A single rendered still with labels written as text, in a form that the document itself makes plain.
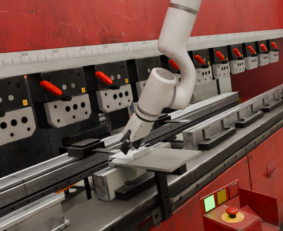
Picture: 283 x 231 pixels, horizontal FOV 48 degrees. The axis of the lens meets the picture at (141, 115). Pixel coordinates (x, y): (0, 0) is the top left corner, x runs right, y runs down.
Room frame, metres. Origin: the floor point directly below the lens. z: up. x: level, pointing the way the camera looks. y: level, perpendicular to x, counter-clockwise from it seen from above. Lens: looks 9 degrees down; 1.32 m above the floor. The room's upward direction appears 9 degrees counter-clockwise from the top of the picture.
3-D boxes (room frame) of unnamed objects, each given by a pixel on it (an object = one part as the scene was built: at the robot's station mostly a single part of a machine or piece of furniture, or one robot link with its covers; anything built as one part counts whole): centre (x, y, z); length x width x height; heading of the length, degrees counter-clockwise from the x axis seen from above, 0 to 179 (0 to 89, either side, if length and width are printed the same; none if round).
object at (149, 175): (1.14, 0.02, 0.89); 0.30 x 0.05 x 0.03; 137
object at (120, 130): (1.15, 0.09, 1.13); 0.10 x 0.02 x 0.10; 137
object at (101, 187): (1.19, 0.05, 0.92); 0.39 x 0.06 x 0.10; 137
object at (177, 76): (1.42, -0.17, 1.26); 0.15 x 0.09 x 0.17; 137
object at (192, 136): (2.08, -0.77, 0.92); 1.67 x 0.06 x 0.10; 137
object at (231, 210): (0.96, -0.24, 0.79); 0.04 x 0.04 x 0.04
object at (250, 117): (1.85, -0.64, 0.89); 0.30 x 0.05 x 0.03; 137
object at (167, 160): (1.05, -0.02, 1.00); 0.26 x 0.18 x 0.01; 47
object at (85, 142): (1.27, 0.20, 1.01); 0.26 x 0.12 x 0.05; 47
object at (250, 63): (2.01, -0.71, 1.26); 0.15 x 0.09 x 0.17; 137
